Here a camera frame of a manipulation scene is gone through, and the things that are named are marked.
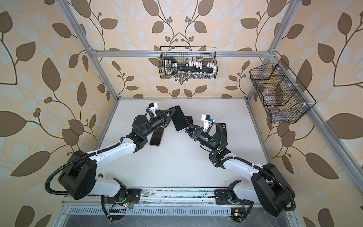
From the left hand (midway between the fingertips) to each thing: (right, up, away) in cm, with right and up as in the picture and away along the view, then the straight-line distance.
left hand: (176, 109), depth 70 cm
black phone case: (+30, -14, +30) cm, 45 cm away
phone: (+2, -5, 0) cm, 6 cm away
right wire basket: (+57, +5, +3) cm, 57 cm away
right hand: (+4, -9, -1) cm, 10 cm away
